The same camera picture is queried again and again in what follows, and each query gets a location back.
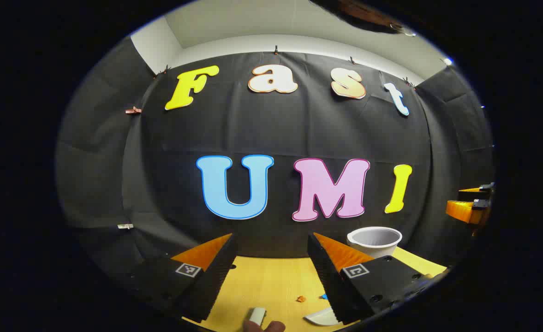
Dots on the red clamp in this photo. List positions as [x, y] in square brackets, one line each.
[134, 110]

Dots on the small white broom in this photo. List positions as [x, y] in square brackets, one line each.
[257, 315]

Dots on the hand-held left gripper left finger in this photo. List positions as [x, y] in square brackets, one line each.
[216, 276]

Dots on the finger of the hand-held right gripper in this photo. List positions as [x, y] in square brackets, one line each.
[465, 211]
[476, 193]

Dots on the white dustpan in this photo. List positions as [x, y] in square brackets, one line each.
[322, 318]

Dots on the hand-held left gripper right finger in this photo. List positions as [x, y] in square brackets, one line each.
[326, 276]

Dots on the wooden desktop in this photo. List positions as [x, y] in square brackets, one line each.
[271, 281]

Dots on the black backdrop cloth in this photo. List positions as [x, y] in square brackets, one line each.
[299, 129]

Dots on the white garbage bin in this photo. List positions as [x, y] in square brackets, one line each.
[373, 240]

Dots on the white clip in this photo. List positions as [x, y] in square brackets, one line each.
[125, 226]

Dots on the dark brown overhead object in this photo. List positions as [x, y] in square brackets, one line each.
[359, 16]

